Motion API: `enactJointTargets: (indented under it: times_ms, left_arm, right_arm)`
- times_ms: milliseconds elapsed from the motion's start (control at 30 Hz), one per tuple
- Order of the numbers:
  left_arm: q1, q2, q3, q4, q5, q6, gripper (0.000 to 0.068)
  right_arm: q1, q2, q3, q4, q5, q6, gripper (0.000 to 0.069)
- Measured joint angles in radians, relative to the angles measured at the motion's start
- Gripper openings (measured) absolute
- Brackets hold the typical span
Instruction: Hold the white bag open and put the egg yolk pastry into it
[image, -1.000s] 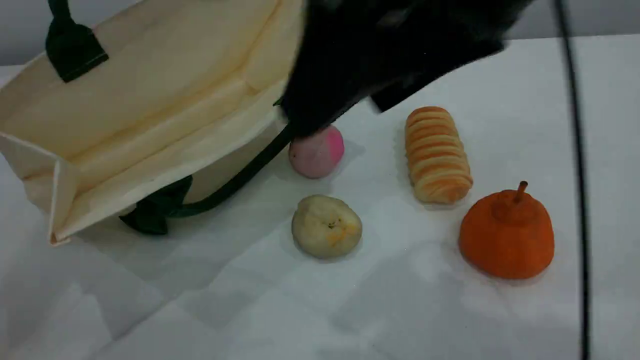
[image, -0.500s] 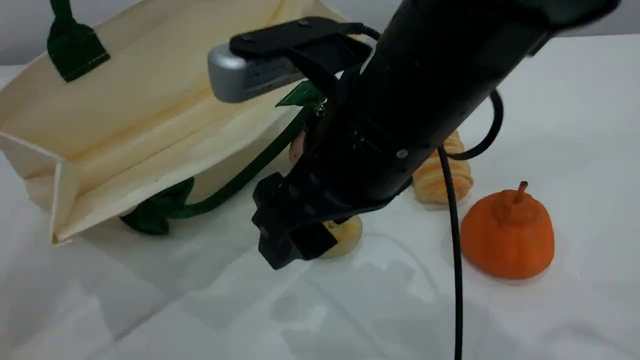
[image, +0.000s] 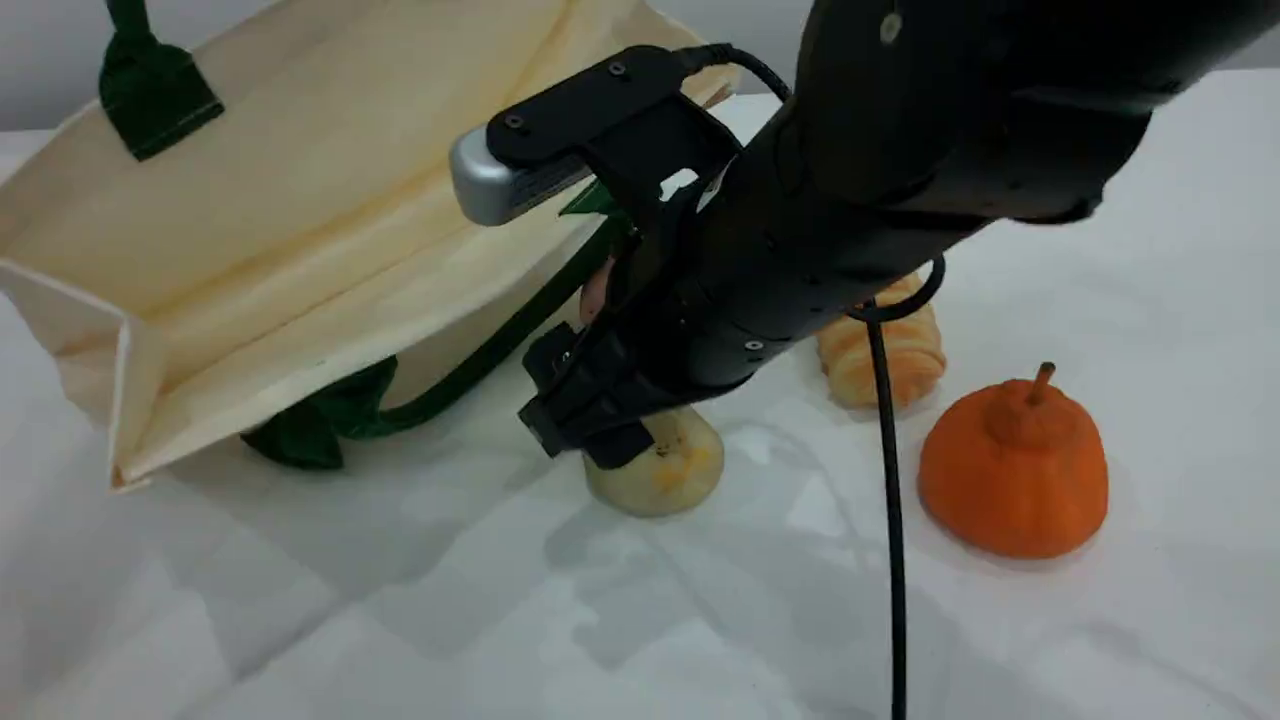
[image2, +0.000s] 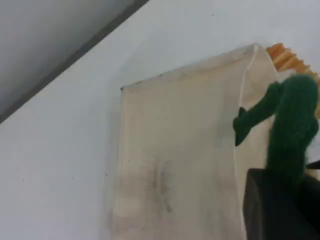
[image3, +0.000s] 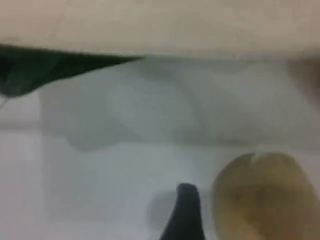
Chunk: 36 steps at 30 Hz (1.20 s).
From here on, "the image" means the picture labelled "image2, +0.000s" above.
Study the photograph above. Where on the cream plastic tray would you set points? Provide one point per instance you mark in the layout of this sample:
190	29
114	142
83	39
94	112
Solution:
187	125

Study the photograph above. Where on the striped golden bread roll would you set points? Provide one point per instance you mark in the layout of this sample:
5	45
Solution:
282	56

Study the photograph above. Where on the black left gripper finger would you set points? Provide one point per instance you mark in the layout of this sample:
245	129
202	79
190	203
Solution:
270	215
316	165

